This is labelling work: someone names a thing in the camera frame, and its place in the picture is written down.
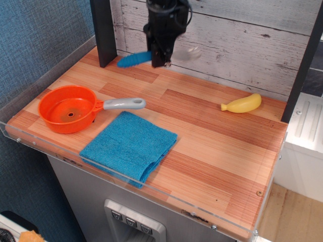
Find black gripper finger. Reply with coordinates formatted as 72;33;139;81
155;49;172;68
151;43;157;68

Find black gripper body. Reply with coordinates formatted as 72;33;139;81
143;9;188;54

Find blue handled metal fork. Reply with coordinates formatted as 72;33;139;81
117;47;201;68

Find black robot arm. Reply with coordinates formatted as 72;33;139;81
143;0;193;68

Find blue folded cloth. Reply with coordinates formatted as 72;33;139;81
80;111;177;189

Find yellow toy banana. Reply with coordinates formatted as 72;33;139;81
221;93;262;113

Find grey toy fridge cabinet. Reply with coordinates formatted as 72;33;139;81
48;157;233;241

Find silver dispenser button panel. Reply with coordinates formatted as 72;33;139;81
104;199;167;241

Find white ribbed appliance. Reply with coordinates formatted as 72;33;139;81
274;93;322;202

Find black orange object corner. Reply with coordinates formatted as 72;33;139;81
1;211;46;241

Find dark grey left post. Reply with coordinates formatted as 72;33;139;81
90;0;117;68

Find dark grey post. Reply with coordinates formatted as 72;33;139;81
281;1;322;123
90;0;117;68

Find orange toy pan grey handle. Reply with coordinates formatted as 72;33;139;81
38;85;146;134

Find dark grey right post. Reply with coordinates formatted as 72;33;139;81
281;1;322;123

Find clear acrylic guard rail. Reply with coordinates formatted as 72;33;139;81
6;49;287;241

